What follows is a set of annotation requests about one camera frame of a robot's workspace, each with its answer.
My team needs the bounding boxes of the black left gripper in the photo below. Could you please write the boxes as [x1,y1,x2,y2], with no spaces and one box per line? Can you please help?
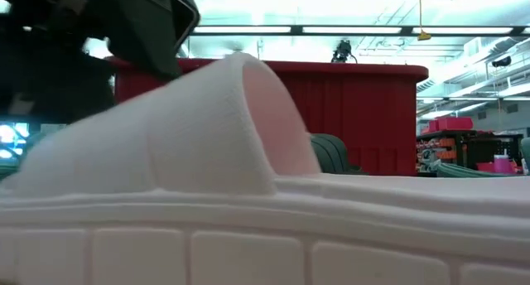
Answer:
[105,0,201,81]

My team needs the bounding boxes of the pink rubber slide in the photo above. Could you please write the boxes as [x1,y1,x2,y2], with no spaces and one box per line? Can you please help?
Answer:
[0,51,530,285]

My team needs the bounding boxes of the dark green rubber slide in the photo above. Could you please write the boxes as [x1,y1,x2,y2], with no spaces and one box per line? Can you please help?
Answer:
[309,133,368,177]
[435,162,523,179]

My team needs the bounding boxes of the red plastic bin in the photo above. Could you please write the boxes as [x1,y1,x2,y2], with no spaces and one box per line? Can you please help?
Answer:
[108,56,430,177]

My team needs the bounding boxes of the black background device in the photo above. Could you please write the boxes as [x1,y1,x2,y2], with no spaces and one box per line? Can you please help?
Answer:
[330,39,359,65]

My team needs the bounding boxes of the yellow hanging tag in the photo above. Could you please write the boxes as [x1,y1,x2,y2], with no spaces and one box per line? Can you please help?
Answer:
[416,0,432,42]

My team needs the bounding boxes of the red storage boxes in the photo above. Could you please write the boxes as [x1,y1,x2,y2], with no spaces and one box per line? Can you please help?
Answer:
[421,116,475,133]

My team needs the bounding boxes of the dark storage shelf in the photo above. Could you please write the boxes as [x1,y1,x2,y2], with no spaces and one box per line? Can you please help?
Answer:
[416,129,526,177]

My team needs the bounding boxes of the black ceiling fixture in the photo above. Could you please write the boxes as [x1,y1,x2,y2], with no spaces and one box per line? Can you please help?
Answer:
[491,55,513,69]

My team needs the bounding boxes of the pink container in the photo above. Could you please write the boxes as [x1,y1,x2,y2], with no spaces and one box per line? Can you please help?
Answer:
[493,153,513,174]

